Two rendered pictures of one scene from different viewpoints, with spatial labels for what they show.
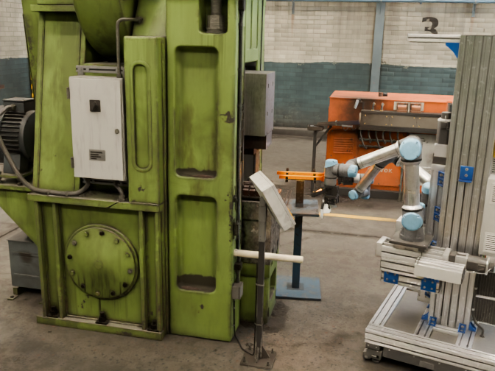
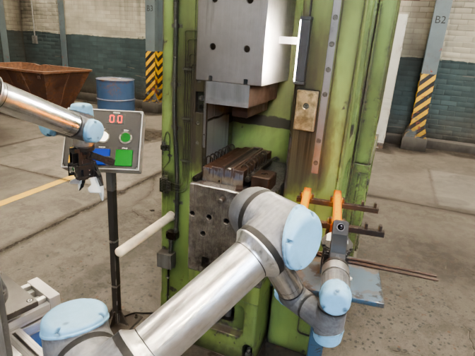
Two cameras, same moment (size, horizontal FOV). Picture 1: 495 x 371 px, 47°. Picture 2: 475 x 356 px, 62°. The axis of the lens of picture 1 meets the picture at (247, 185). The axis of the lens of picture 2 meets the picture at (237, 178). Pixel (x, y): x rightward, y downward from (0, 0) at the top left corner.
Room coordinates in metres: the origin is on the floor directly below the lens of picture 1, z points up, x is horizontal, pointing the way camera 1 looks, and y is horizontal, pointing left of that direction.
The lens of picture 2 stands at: (4.10, -1.79, 1.53)
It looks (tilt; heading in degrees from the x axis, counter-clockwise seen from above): 19 degrees down; 98
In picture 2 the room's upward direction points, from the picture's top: 4 degrees clockwise
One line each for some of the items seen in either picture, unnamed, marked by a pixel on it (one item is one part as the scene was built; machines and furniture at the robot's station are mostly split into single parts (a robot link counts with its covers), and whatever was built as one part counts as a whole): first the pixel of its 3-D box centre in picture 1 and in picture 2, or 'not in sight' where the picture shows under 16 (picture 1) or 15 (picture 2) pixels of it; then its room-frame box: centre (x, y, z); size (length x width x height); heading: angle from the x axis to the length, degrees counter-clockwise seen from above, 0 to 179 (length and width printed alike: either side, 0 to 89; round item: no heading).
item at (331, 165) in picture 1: (331, 168); (81, 119); (3.35, -0.50, 1.23); 0.09 x 0.08 x 0.11; 70
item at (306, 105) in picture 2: not in sight; (305, 110); (4.14, -0.08, 1.27); 0.09 x 0.02 x 0.17; 167
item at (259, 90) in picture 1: (241, 101); (257, 34); (3.89, 0.06, 1.56); 0.42 x 0.39 x 0.40; 77
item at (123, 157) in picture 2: not in sight; (124, 157); (3.36, -0.20, 1.01); 0.07 x 0.05 x 0.07; 12
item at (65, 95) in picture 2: not in sight; (33, 89); (-0.99, 5.24, 0.42); 1.89 x 1.20 x 0.85; 167
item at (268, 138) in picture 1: (239, 138); (244, 90); (3.85, 0.07, 1.32); 0.42 x 0.20 x 0.10; 77
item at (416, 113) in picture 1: (390, 142); not in sight; (7.39, -1.87, 0.65); 2.10 x 1.12 x 1.30; 77
